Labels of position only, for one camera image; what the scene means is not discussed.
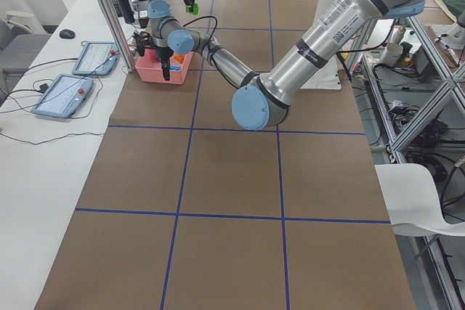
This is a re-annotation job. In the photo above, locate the green block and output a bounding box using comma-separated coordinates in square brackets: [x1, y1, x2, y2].
[185, 3, 199, 15]

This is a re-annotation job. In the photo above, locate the orange sloped block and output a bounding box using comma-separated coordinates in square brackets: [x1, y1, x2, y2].
[174, 54, 185, 64]

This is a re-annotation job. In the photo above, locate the pink plastic box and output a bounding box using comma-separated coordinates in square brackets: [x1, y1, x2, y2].
[135, 49, 193, 85]

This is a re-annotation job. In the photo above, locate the black bottle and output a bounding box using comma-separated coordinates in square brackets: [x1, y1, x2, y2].
[116, 0, 135, 24]

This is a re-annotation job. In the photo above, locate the upper teach pendant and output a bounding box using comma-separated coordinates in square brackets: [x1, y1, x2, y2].
[72, 41, 118, 76]

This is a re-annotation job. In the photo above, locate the teach pendant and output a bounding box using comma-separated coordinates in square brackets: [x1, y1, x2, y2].
[31, 74, 94, 118]
[72, 41, 118, 76]

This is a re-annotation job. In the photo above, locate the black computer mouse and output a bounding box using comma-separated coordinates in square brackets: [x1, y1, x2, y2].
[59, 29, 76, 39]

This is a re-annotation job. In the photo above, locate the lower teach pendant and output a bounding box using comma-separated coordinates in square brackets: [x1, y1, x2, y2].
[31, 74, 94, 118]

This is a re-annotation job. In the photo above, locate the aluminium frame post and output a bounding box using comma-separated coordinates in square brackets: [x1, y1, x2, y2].
[97, 0, 135, 72]

